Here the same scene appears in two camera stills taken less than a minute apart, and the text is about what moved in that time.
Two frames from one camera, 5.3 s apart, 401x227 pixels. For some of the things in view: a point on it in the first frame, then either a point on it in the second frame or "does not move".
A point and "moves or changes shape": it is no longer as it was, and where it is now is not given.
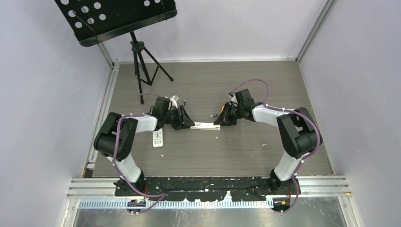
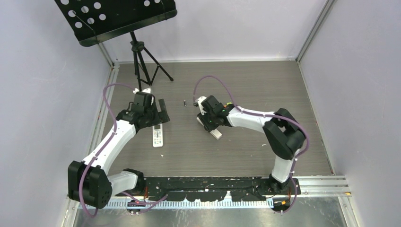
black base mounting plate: x=208 y=188 does not move
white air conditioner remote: x=157 y=138 does not move
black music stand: x=94 y=21 does not move
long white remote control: x=205 y=126 moves or changes shape
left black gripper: x=183 y=120 → x=162 y=115
